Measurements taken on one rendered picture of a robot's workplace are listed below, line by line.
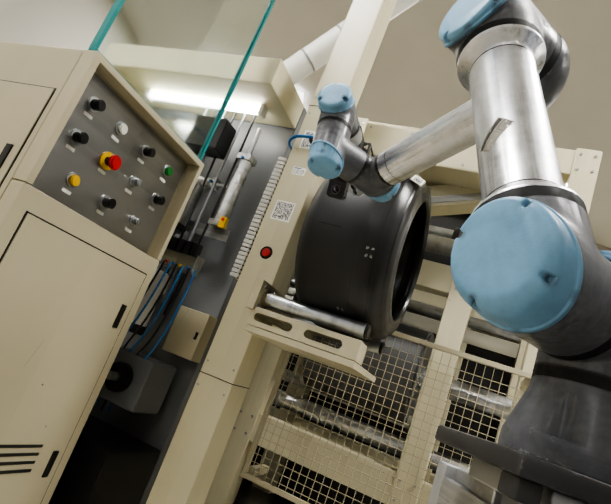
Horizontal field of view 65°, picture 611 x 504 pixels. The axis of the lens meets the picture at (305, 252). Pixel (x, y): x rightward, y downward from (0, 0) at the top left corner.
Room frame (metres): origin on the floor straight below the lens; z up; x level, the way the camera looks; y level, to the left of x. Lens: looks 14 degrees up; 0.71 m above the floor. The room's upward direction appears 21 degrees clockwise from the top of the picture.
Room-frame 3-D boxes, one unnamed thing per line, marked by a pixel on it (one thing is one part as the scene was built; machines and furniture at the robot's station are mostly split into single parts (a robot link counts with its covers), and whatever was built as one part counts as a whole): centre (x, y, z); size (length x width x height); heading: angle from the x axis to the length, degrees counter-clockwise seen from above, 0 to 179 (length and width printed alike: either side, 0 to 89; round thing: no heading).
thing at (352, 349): (1.46, -0.09, 0.84); 0.36 x 0.09 x 0.06; 67
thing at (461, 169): (1.81, -0.38, 1.71); 0.61 x 0.25 x 0.15; 67
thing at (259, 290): (1.65, 0.02, 0.90); 0.40 x 0.03 x 0.10; 157
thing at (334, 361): (1.58, -0.15, 0.80); 0.37 x 0.36 x 0.02; 157
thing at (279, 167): (1.67, 0.19, 1.19); 0.05 x 0.04 x 0.48; 157
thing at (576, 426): (0.52, -0.35, 0.77); 0.15 x 0.15 x 0.10
